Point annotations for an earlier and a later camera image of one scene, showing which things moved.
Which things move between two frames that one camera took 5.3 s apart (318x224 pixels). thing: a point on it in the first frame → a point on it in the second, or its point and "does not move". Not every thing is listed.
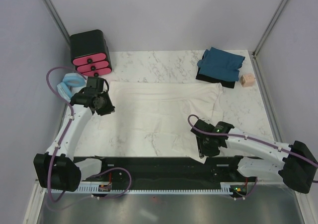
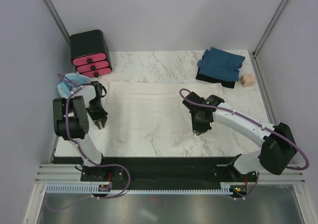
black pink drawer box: [90, 53] does not move
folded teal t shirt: [221, 64] does not move
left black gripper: [109, 108] → [102, 117]
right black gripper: [202, 150] → [197, 129]
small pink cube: [247, 80] does not move
